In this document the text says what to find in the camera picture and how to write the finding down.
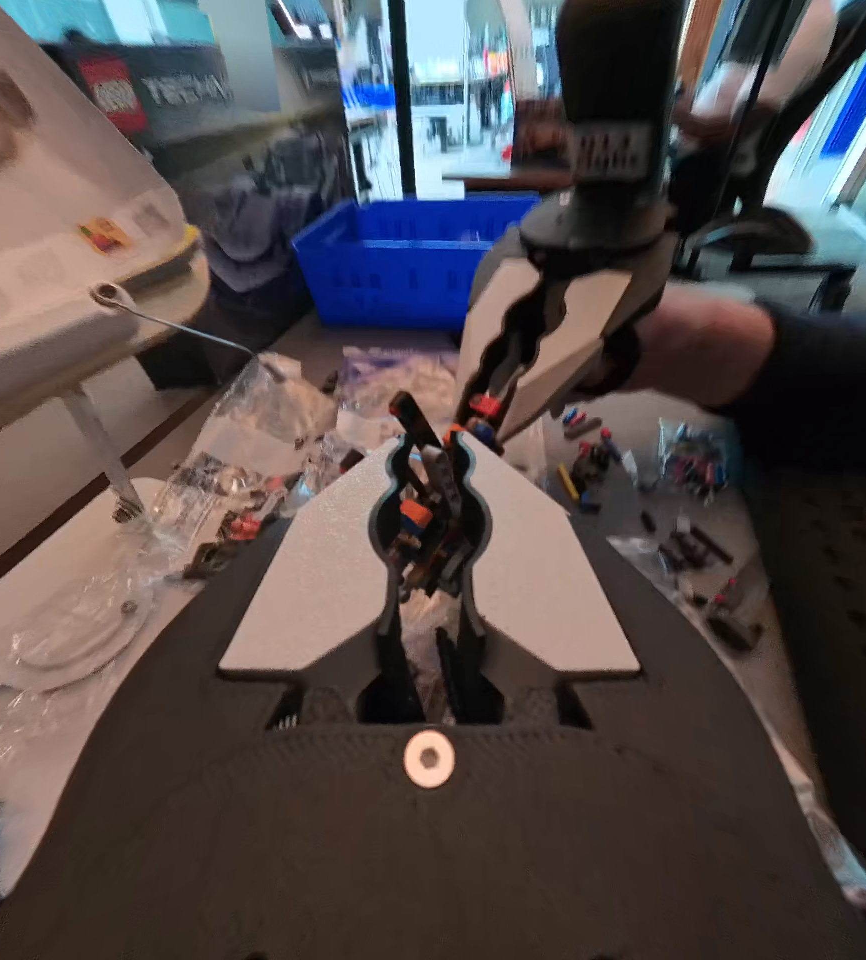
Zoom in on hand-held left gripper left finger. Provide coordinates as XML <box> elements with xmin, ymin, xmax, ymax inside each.
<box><xmin>219</xmin><ymin>435</ymin><xmax>425</xmax><ymax>723</ymax></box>

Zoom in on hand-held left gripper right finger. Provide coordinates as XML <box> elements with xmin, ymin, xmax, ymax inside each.
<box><xmin>451</xmin><ymin>433</ymin><xmax>641</xmax><ymax>723</ymax></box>

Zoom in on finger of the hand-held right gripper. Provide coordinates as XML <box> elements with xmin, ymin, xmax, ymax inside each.
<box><xmin>453</xmin><ymin>257</ymin><xmax>554</xmax><ymax>429</ymax></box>
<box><xmin>489</xmin><ymin>270</ymin><xmax>634</xmax><ymax>445</ymax></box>

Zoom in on multicolour lego assembly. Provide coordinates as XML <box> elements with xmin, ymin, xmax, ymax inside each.
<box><xmin>384</xmin><ymin>390</ymin><xmax>509</xmax><ymax>605</ymax></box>

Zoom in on person's right forearm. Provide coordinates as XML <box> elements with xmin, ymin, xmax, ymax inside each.
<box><xmin>703</xmin><ymin>303</ymin><xmax>866</xmax><ymax>481</ymax></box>

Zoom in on large labelled bag of lego parts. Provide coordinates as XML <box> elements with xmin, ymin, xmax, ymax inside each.
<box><xmin>335</xmin><ymin>345</ymin><xmax>464</xmax><ymax>451</ymax></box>

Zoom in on scattered loose lego pieces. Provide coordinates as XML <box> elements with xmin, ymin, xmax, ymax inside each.
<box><xmin>553</xmin><ymin>405</ymin><xmax>764</xmax><ymax>654</ymax></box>

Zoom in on small clear bag of lego parts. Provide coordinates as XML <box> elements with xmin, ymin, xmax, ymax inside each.
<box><xmin>658</xmin><ymin>420</ymin><xmax>734</xmax><ymax>504</ymax></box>

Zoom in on person's right hand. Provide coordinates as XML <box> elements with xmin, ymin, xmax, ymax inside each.
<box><xmin>631</xmin><ymin>298</ymin><xmax>777</xmax><ymax>411</ymax></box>

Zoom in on blue plastic bin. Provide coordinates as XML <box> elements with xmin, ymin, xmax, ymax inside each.
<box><xmin>292</xmin><ymin>193</ymin><xmax>542</xmax><ymax>335</ymax></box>

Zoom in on black office chair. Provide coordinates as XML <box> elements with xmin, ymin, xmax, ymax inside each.
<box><xmin>665</xmin><ymin>97</ymin><xmax>861</xmax><ymax>316</ymax></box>

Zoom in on clear bag with white disc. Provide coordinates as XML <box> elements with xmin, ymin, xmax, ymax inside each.
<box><xmin>0</xmin><ymin>547</ymin><xmax>156</xmax><ymax>691</ymax></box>

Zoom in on black box with grey figure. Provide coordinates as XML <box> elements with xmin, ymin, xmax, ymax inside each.
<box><xmin>41</xmin><ymin>37</ymin><xmax>351</xmax><ymax>391</ymax></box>

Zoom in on open instruction booklet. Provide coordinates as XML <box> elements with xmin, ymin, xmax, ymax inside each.
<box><xmin>0</xmin><ymin>0</ymin><xmax>212</xmax><ymax>451</ymax></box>

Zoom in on black window frame post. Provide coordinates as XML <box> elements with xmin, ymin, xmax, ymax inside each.
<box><xmin>386</xmin><ymin>0</ymin><xmax>417</xmax><ymax>202</ymax></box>

